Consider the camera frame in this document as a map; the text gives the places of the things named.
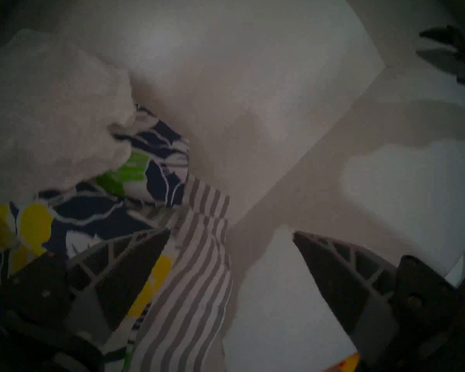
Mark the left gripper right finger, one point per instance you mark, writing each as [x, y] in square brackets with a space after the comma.
[364, 297]

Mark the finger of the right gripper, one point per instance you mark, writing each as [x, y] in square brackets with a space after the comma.
[447, 63]
[443, 35]

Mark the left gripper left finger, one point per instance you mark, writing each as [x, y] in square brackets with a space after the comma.
[104, 282]

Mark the tropical leaf print shorts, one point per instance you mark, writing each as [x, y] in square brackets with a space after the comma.
[100, 204]

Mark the grey white striped shirt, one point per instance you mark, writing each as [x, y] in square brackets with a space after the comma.
[193, 290]

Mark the plain white shirt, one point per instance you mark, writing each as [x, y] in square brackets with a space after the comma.
[54, 111]

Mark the white beige wardrobe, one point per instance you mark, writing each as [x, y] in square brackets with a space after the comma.
[275, 104]

